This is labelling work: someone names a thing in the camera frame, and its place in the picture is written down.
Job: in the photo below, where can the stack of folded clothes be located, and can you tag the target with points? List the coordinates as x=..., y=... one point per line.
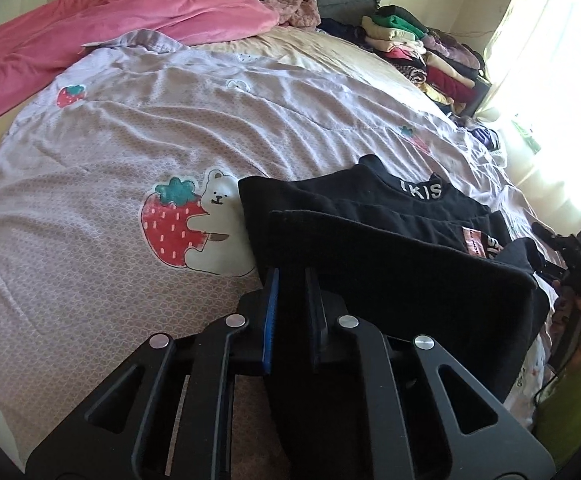
x=420, y=55

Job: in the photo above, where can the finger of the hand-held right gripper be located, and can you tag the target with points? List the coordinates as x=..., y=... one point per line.
x=550, y=239

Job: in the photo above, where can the white basket of clothes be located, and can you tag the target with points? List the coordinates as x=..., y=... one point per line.
x=480, y=135

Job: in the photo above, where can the black sweater with orange patches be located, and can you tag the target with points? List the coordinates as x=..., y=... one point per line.
x=370, y=230

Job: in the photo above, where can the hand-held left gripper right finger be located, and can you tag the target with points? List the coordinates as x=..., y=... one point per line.
x=312, y=325

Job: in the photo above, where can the white printed garment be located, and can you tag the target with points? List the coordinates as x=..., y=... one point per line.
x=533, y=375

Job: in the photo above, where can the green item on windowsill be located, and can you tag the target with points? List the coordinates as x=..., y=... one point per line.
x=528, y=132

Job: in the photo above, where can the cream bed sheet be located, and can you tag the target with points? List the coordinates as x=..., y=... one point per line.
x=330, y=60

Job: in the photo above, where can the lilac strawberry printed quilt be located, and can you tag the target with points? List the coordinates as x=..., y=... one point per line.
x=120, y=135

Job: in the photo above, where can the cream curtain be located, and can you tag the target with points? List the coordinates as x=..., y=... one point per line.
x=545, y=60

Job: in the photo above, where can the pink fluffy garment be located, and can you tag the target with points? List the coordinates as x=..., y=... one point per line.
x=295, y=10

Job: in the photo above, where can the person's right forearm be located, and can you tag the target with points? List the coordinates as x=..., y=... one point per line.
x=570, y=400

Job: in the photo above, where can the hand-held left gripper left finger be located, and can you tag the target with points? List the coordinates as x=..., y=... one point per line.
x=270, y=325

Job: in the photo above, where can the pink blanket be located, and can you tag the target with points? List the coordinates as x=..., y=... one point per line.
x=95, y=25

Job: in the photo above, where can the dark navy clothes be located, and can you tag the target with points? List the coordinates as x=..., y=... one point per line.
x=343, y=29

